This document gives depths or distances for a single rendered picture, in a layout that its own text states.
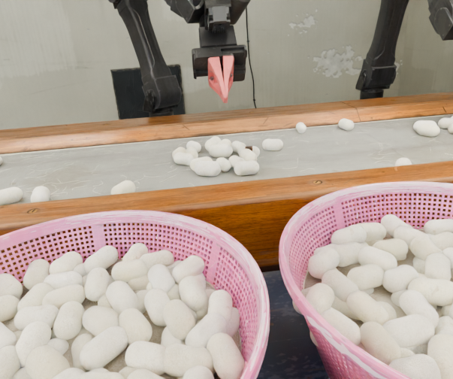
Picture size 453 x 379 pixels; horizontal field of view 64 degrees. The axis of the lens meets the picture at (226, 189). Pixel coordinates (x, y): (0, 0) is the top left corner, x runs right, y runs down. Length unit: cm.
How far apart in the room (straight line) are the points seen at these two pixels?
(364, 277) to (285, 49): 247
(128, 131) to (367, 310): 57
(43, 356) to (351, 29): 280
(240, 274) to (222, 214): 11
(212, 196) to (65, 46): 228
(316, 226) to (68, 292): 22
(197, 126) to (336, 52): 221
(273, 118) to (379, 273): 49
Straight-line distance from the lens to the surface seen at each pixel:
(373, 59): 108
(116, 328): 27
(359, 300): 28
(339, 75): 289
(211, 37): 73
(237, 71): 74
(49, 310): 31
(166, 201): 39
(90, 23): 258
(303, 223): 34
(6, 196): 53
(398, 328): 27
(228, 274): 30
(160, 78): 94
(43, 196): 49
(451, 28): 82
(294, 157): 57
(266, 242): 40
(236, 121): 73
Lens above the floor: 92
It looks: 23 degrees down
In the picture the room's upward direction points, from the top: 4 degrees counter-clockwise
